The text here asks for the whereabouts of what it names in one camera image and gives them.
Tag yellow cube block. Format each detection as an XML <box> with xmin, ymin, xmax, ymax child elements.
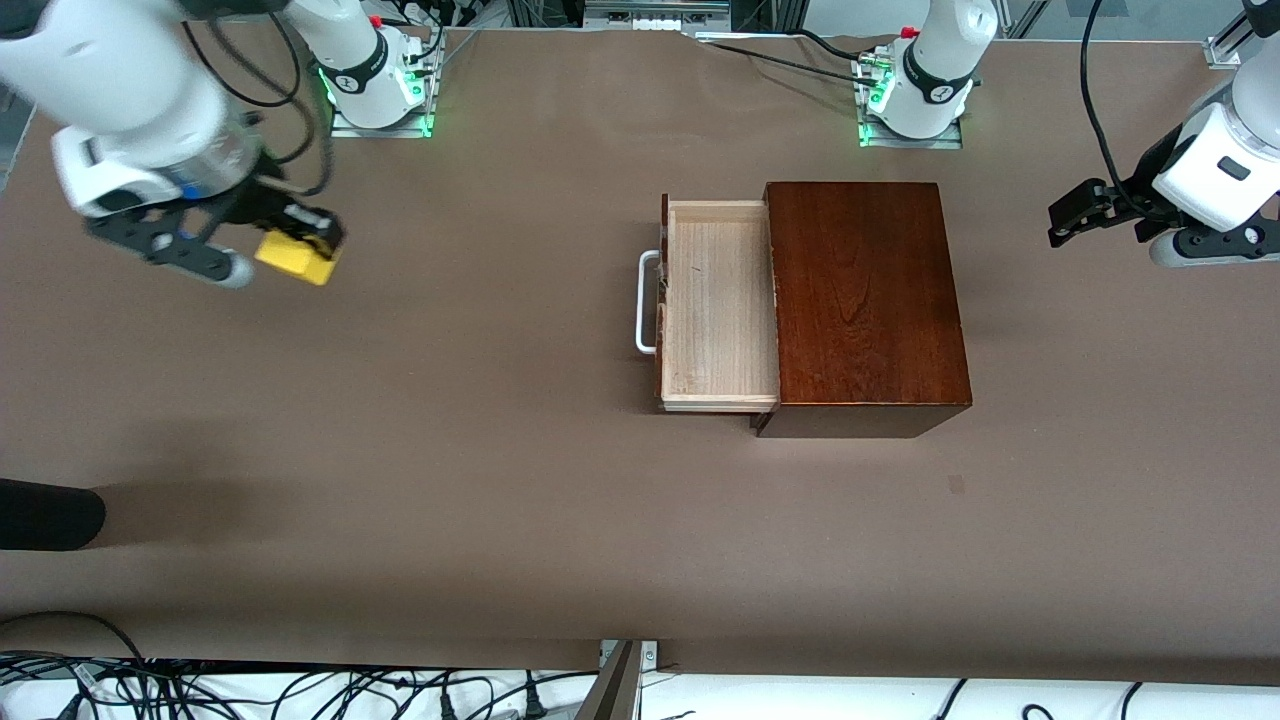
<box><xmin>254</xmin><ymin>230</ymin><xmax>342</xmax><ymax>287</ymax></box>

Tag wooden drawer with white handle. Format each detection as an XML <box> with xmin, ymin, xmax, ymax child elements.
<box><xmin>636</xmin><ymin>193</ymin><xmax>781</xmax><ymax>414</ymax></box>

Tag dark brown wooden cabinet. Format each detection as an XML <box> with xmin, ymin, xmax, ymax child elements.
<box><xmin>750</xmin><ymin>181</ymin><xmax>974</xmax><ymax>439</ymax></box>

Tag brown table cover sheet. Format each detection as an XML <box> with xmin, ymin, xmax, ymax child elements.
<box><xmin>0</xmin><ymin>22</ymin><xmax>1280</xmax><ymax>686</ymax></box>

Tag black cylinder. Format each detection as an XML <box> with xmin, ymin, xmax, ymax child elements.
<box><xmin>0</xmin><ymin>478</ymin><xmax>107</xmax><ymax>552</ymax></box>

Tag grey metal beam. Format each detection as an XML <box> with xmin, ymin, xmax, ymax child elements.
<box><xmin>575</xmin><ymin>640</ymin><xmax>641</xmax><ymax>720</ymax></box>

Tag black cable with brass connector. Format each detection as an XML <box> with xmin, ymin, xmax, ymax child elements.
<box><xmin>255</xmin><ymin>15</ymin><xmax>336</xmax><ymax>196</ymax></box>

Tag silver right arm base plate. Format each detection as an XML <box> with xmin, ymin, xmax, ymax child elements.
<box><xmin>328</xmin><ymin>38</ymin><xmax>437</xmax><ymax>139</ymax></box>

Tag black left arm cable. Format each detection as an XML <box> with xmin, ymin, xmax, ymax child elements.
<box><xmin>1080</xmin><ymin>0</ymin><xmax>1156</xmax><ymax>219</ymax></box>

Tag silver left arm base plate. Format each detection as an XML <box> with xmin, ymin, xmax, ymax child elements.
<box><xmin>853</xmin><ymin>50</ymin><xmax>966</xmax><ymax>151</ymax></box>

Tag aluminium frame profile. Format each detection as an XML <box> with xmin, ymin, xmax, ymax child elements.
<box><xmin>1205</xmin><ymin>10</ymin><xmax>1256</xmax><ymax>69</ymax></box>

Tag tangled black cables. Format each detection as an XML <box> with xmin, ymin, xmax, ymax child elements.
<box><xmin>0</xmin><ymin>650</ymin><xmax>601</xmax><ymax>720</ymax></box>

